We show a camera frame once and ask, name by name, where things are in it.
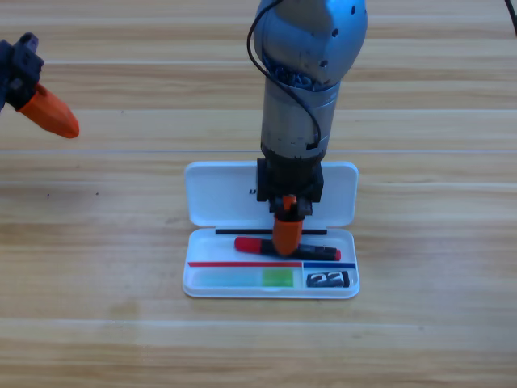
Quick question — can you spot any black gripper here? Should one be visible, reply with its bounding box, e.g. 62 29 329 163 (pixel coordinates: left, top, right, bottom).
256 155 326 258
0 32 81 140

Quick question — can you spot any red and black marker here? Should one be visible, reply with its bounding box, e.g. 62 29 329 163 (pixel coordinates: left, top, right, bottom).
233 236 343 262

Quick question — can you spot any green and white eraser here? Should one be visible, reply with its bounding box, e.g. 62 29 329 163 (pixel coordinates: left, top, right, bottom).
195 267 295 289

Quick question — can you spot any white plastic pencil case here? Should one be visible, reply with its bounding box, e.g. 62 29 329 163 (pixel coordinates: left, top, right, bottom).
182 160 361 300

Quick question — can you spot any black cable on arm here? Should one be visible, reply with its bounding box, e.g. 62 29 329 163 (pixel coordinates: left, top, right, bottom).
246 0 322 150

